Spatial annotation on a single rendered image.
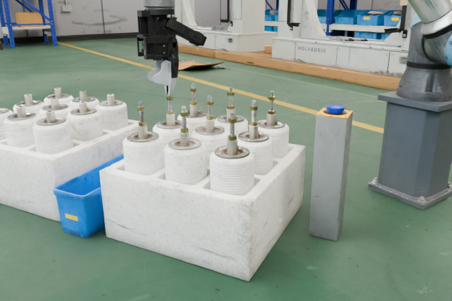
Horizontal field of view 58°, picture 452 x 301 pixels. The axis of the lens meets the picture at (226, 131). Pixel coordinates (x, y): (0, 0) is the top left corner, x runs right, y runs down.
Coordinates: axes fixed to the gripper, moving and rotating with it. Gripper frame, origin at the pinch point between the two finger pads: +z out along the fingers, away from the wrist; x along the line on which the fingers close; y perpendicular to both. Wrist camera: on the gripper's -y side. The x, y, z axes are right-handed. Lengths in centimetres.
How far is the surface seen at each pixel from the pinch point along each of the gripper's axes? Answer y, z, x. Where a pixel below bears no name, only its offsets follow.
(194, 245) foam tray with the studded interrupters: 5.9, 29.3, 26.3
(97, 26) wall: -107, 14, -622
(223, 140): -7.7, 10.7, 14.2
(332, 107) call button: -27.5, 1.4, 29.8
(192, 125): -6.7, 11.2, -2.7
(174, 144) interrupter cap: 5.9, 9.0, 16.3
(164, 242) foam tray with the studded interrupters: 10.6, 30.9, 19.7
